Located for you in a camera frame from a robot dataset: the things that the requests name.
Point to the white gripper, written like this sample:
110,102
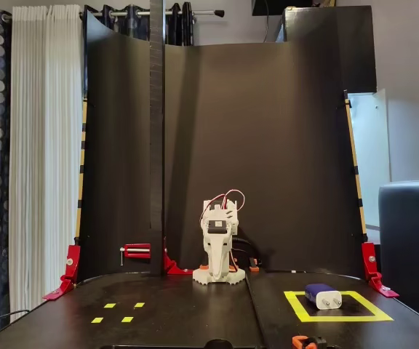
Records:
214,248

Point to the blue white charger block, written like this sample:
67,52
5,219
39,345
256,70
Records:
327,300

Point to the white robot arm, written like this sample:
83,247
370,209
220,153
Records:
234,220

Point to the small orange black clamp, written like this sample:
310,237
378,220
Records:
254,268
204,267
233,268

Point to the red c-clamp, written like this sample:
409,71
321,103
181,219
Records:
138,251

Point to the small yellow tape marker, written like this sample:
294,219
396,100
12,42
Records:
97,320
139,304
110,305
127,319

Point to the long orange black clamp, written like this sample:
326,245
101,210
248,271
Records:
298,341

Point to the black backdrop sheet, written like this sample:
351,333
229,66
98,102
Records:
249,145

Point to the yellow tape square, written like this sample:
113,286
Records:
340,318

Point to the wooden stick with black bands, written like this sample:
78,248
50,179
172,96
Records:
81,156
352,145

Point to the white cabinet door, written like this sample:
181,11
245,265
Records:
371,145

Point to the dark blue armchair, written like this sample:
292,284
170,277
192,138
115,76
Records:
413,236

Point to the white pleated curtain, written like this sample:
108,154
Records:
42,145

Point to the dark eyelet curtain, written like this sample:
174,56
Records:
136,27

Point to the silver curtain rod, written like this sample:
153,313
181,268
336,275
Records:
202,13

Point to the red post foot bracket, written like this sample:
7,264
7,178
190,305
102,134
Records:
171,267

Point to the black vertical camera post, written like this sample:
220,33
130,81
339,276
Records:
156,145

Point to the red corner bracket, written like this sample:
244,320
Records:
72,261
369,254

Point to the black wall cabinet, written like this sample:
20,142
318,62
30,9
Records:
340,43

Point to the black wall shelf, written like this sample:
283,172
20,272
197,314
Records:
278,7

